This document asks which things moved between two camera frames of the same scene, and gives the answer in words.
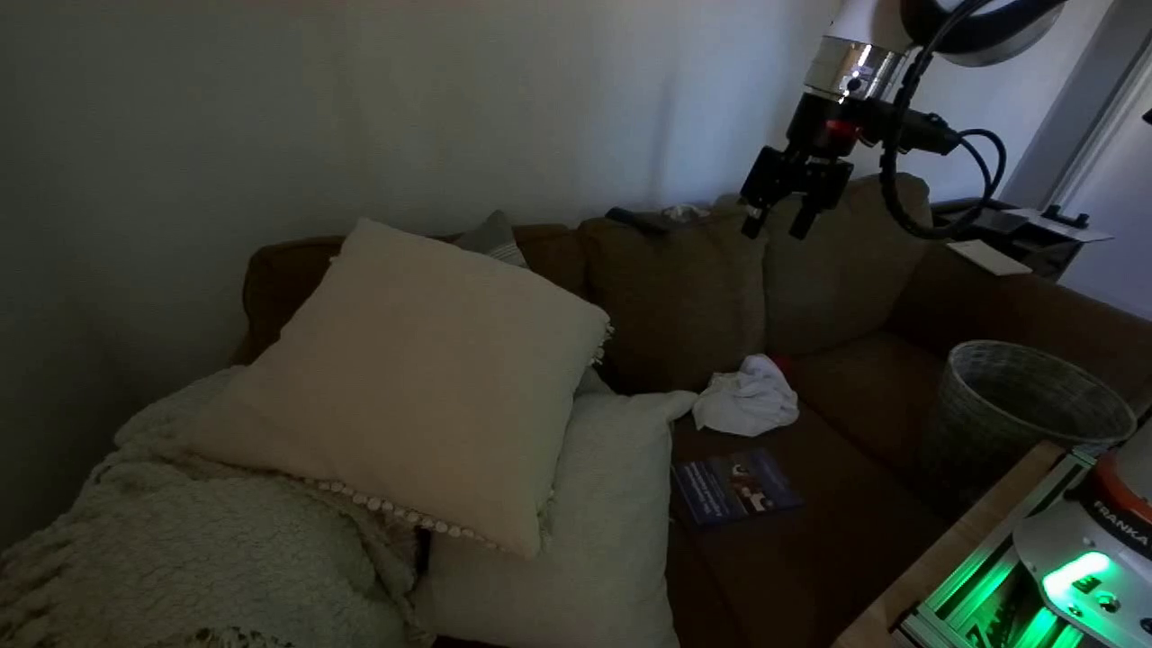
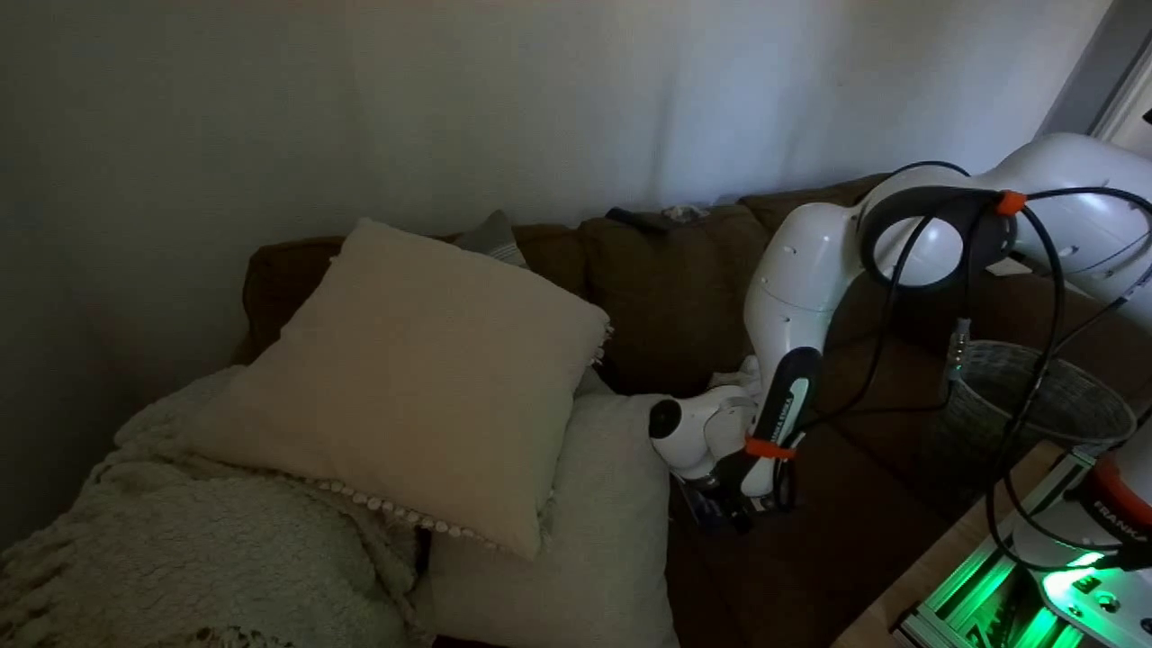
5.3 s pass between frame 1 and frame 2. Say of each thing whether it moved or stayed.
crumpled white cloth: stayed
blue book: stayed
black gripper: moved
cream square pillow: stayed
